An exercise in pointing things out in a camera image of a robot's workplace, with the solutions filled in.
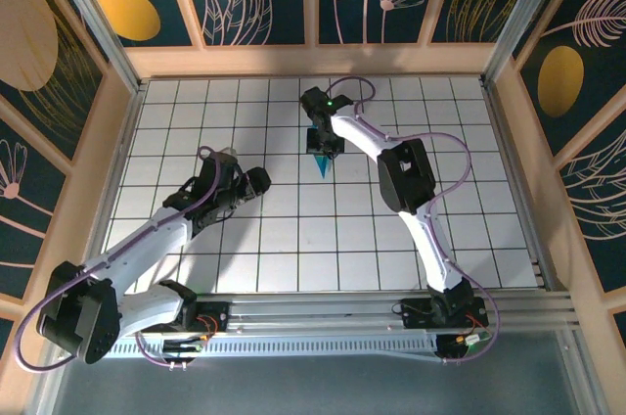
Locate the blue paper sheet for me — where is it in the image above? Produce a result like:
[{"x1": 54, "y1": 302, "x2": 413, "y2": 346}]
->
[{"x1": 313, "y1": 153, "x2": 334, "y2": 180}]

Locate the black left controller box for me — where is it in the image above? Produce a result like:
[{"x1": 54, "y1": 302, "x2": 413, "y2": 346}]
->
[{"x1": 162, "y1": 336, "x2": 205, "y2": 371}]

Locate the black controller box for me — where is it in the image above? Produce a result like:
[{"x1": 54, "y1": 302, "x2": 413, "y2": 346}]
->
[
  {"x1": 434, "y1": 334, "x2": 493, "y2": 362},
  {"x1": 162, "y1": 336, "x2": 205, "y2": 371}
]

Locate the black right controller box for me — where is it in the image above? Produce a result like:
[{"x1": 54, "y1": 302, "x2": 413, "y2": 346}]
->
[{"x1": 434, "y1": 334, "x2": 493, "y2": 362}]

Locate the aluminium table side rail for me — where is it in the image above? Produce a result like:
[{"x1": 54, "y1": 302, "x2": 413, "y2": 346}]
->
[
  {"x1": 72, "y1": 81, "x2": 148, "y2": 299},
  {"x1": 481, "y1": 76, "x2": 561, "y2": 292}
]

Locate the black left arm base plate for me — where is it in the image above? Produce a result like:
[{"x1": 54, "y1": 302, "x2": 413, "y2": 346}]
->
[{"x1": 140, "y1": 300, "x2": 231, "y2": 334}]

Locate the aluminium frame rail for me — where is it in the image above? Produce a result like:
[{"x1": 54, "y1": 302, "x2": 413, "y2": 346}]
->
[{"x1": 46, "y1": 290, "x2": 581, "y2": 338}]

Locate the white slotted cable duct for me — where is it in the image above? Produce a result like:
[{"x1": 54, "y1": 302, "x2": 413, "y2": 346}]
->
[{"x1": 67, "y1": 334, "x2": 441, "y2": 362}]

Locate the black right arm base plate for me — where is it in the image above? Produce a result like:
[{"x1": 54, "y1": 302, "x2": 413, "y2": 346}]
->
[{"x1": 399, "y1": 296, "x2": 490, "y2": 329}]

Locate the aluminium corner post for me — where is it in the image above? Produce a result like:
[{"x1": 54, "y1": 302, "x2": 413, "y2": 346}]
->
[
  {"x1": 480, "y1": 0, "x2": 574, "y2": 88},
  {"x1": 41, "y1": 0, "x2": 148, "y2": 93}
]

